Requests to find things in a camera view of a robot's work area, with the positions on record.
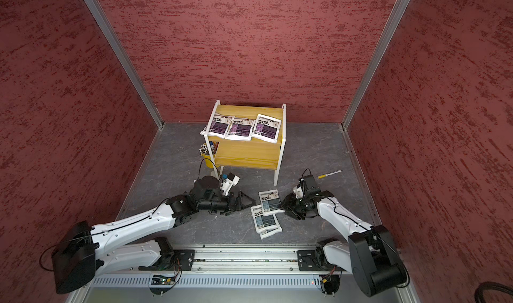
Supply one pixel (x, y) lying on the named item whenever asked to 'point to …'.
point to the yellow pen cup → (204, 151)
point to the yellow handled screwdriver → (322, 176)
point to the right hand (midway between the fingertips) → (280, 212)
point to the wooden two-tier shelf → (256, 153)
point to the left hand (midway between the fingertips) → (249, 210)
